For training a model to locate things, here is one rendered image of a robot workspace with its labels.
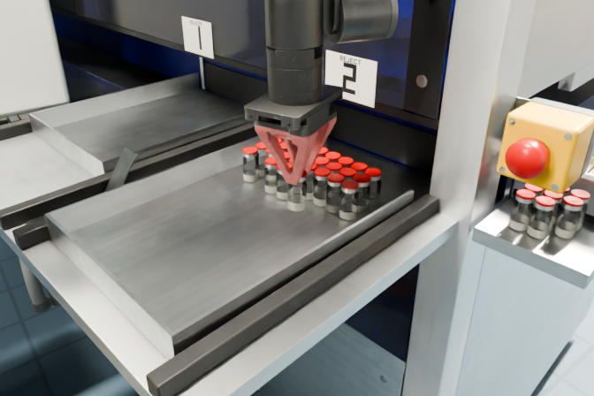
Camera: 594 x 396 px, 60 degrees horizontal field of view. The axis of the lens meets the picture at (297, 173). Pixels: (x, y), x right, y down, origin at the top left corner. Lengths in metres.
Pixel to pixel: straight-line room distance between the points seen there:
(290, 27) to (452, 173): 0.27
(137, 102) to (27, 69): 0.33
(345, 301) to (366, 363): 0.41
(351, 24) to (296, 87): 0.08
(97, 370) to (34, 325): 0.33
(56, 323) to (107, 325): 1.42
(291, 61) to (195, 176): 0.28
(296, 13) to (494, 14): 0.20
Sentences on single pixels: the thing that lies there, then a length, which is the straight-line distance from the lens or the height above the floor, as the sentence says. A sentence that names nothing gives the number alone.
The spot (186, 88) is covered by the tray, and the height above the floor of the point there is 0.89.
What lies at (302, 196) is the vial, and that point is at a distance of 0.59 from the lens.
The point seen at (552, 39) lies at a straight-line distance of 0.70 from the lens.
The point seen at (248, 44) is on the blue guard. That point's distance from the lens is 0.83.
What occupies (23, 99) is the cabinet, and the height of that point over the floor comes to 0.84.
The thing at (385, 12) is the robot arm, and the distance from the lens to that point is 0.53.
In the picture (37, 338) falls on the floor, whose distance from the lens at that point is 1.91.
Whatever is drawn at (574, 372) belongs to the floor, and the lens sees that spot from 1.82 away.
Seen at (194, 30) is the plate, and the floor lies 1.03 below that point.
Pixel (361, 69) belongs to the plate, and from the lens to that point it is 0.68.
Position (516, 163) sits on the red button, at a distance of 0.56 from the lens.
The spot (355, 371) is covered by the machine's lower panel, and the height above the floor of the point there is 0.51.
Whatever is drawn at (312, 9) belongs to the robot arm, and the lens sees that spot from 0.50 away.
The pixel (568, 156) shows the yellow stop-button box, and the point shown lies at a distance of 0.57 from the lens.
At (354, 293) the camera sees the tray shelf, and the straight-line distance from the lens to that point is 0.53.
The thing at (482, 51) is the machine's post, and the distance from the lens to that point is 0.59.
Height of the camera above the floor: 1.22
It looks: 27 degrees down
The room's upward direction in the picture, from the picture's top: straight up
